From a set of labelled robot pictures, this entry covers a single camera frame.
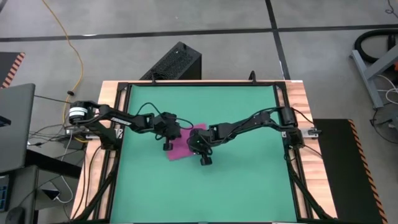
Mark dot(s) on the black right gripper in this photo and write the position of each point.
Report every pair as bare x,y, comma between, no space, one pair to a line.
205,140

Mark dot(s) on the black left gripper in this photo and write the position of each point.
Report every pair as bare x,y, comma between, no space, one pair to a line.
168,126

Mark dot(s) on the magenta towel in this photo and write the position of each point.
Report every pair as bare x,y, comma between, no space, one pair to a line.
180,152

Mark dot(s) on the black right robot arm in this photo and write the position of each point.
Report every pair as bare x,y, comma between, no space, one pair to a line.
245,123

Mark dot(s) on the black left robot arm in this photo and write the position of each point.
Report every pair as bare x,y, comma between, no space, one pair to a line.
124,119

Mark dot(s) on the green table mat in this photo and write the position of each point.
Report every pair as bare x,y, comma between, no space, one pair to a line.
202,193

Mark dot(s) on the black computer tower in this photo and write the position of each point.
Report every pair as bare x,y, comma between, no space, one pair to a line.
174,62

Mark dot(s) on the black smartphone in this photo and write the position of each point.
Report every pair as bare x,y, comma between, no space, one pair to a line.
51,194

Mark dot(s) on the large hazard-striped black floor mat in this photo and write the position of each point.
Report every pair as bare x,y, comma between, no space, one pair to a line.
342,171

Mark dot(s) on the grey metal stand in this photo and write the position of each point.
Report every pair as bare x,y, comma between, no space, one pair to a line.
367,79

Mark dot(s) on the small hazard-striped black floor mat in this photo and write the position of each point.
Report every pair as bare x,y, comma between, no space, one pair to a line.
7,67

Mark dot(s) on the black computer mouse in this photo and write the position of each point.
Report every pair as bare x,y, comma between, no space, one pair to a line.
14,216

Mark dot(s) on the black metal table frame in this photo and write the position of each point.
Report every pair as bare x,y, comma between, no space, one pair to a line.
202,83

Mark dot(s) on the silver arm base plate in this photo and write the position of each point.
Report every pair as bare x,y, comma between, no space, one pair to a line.
93,136
312,132

